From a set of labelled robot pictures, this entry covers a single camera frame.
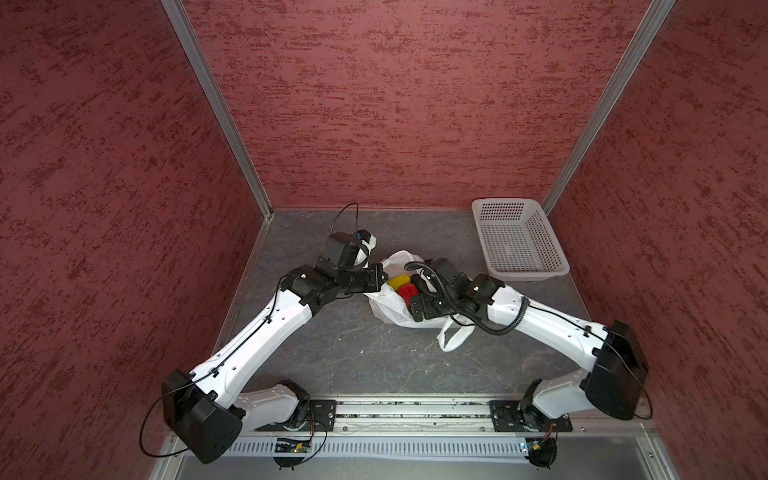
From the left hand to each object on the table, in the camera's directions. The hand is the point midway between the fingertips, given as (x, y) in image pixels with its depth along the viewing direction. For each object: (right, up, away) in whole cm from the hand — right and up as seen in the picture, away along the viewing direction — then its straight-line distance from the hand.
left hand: (386, 283), depth 74 cm
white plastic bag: (0, -6, -1) cm, 6 cm away
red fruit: (+6, -5, +17) cm, 18 cm away
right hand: (+10, -9, +6) cm, 15 cm away
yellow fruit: (+3, -2, +18) cm, 18 cm away
